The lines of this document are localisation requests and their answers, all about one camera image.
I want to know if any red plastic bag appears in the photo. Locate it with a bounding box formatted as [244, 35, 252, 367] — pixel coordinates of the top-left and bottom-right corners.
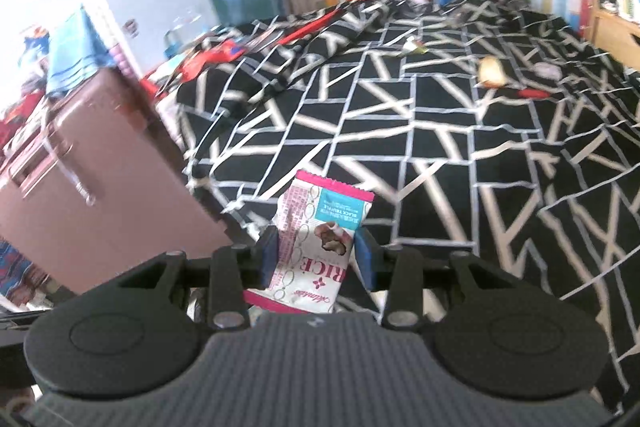
[140, 34, 251, 95]

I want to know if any wooden box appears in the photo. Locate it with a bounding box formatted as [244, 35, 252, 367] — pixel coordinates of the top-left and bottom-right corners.
[585, 0, 640, 70]

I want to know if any blue cloth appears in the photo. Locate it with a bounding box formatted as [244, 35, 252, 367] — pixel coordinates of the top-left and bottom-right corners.
[45, 7, 118, 98]

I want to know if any round cracker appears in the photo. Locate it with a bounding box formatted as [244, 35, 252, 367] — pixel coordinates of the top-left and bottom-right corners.
[477, 57, 507, 88]

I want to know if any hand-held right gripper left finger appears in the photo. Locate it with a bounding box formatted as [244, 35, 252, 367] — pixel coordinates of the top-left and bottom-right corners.
[117, 224, 280, 330]

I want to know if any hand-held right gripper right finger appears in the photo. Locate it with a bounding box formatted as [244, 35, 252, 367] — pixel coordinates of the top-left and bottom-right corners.
[352, 227, 513, 328]

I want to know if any black white patterned blanket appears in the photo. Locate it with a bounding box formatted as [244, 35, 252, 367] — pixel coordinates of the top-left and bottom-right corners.
[172, 0, 640, 413]

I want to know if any clear plastic bottle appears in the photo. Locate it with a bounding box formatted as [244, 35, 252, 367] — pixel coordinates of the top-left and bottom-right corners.
[162, 9, 211, 58]

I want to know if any pink snack packet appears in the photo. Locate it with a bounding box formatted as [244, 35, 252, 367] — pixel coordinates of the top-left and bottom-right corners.
[243, 170, 376, 314]

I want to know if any pink suitcase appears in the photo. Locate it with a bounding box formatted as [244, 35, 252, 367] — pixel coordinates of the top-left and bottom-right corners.
[0, 67, 231, 295]

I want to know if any red cloth strip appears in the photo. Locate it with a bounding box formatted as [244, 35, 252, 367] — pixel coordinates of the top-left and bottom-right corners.
[277, 7, 351, 45]

